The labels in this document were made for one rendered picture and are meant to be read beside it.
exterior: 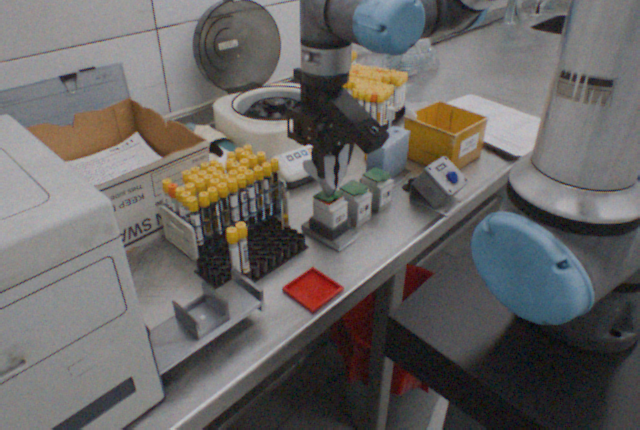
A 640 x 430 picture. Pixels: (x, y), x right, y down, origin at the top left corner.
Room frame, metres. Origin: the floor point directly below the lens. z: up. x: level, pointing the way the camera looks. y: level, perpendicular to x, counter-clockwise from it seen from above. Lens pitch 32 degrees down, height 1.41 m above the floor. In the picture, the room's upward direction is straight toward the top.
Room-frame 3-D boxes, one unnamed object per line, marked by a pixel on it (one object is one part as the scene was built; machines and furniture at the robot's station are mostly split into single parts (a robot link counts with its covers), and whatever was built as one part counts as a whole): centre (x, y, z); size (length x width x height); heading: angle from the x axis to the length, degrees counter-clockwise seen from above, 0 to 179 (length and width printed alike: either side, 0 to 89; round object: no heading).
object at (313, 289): (0.56, 0.00, 0.88); 0.07 x 0.07 x 0.01; 46
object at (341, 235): (0.70, -0.03, 0.89); 0.09 x 0.05 x 0.04; 48
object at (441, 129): (0.99, -0.29, 0.92); 0.13 x 0.13 x 0.10; 43
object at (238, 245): (0.63, 0.10, 0.93); 0.17 x 0.09 x 0.11; 136
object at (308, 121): (0.71, -0.01, 1.11); 0.09 x 0.08 x 0.12; 48
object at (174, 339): (0.45, 0.17, 0.92); 0.21 x 0.07 x 0.05; 136
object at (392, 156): (0.89, -0.15, 0.92); 0.10 x 0.07 x 0.10; 142
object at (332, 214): (0.70, -0.03, 0.92); 0.05 x 0.04 x 0.06; 48
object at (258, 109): (1.02, 0.09, 0.97); 0.15 x 0.15 x 0.07
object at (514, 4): (2.24, -0.88, 0.97); 0.08 x 0.07 x 0.20; 139
